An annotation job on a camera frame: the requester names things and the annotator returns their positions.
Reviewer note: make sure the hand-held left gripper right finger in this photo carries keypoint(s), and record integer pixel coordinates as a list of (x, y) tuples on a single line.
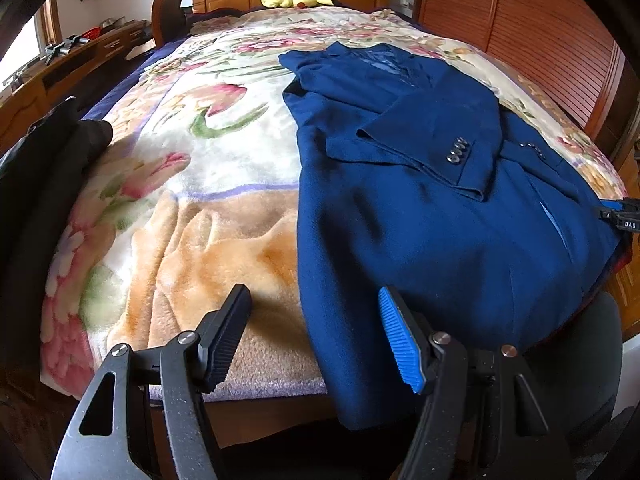
[(402, 345)]

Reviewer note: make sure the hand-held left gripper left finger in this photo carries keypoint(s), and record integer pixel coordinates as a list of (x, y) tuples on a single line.
[(225, 340)]

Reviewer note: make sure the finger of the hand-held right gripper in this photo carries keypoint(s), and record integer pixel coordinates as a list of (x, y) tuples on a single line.
[(610, 216), (610, 204)]

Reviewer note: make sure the blue suit jacket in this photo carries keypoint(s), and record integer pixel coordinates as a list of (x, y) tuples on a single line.
[(425, 240)]

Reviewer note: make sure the black folded clothes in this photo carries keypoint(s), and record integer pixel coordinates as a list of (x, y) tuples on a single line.
[(50, 150)]

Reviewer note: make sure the floral blanket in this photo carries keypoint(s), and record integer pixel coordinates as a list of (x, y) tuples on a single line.
[(200, 210)]

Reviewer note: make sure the wooden slatted wardrobe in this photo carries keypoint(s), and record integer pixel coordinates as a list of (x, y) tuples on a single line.
[(540, 35)]

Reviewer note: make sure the long wooden desk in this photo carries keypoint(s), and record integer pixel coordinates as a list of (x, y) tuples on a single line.
[(30, 105)]

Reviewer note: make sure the wooden chair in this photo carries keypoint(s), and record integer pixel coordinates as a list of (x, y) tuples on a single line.
[(162, 15)]

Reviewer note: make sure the black tool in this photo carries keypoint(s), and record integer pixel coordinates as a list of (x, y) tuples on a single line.
[(62, 49)]

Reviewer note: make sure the red bowl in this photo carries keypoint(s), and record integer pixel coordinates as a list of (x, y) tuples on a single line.
[(90, 35)]

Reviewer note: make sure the window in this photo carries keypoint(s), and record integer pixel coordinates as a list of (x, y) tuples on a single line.
[(40, 40)]

